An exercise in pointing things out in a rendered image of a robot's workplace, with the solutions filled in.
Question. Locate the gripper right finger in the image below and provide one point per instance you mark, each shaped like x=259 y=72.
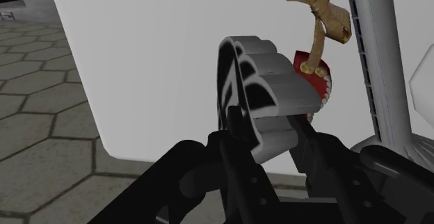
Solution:
x=373 y=186

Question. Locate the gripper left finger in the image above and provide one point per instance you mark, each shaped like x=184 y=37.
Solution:
x=190 y=189

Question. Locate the grey scalloped black-white patterned object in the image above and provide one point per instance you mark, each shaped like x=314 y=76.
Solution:
x=288 y=91

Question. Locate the white faceted object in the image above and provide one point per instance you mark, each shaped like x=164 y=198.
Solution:
x=424 y=84

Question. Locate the red toy jaw with teeth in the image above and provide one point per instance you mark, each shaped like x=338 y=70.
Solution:
x=317 y=81

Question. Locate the white tower fan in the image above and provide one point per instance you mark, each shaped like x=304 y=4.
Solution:
x=383 y=64

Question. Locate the tan ribbon bow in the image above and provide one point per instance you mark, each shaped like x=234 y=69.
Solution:
x=325 y=9

